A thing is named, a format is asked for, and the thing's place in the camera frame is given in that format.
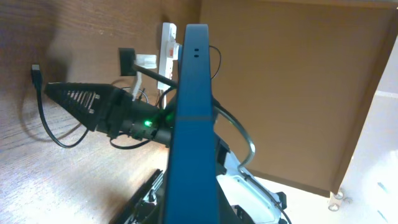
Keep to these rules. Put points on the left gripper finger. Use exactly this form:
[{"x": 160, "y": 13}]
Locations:
[{"x": 142, "y": 203}]

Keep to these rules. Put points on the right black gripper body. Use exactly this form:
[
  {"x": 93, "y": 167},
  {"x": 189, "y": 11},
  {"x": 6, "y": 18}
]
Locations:
[{"x": 123, "y": 115}]

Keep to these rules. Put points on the blue Galaxy smartphone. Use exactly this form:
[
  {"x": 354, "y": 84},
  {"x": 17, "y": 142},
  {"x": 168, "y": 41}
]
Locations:
[{"x": 190, "y": 193}]

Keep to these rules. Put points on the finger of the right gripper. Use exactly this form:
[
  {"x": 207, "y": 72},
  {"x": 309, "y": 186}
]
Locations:
[{"x": 87, "y": 102}]

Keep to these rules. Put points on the white power strip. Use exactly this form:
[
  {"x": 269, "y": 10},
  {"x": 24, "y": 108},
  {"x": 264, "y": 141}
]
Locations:
[{"x": 168, "y": 49}]

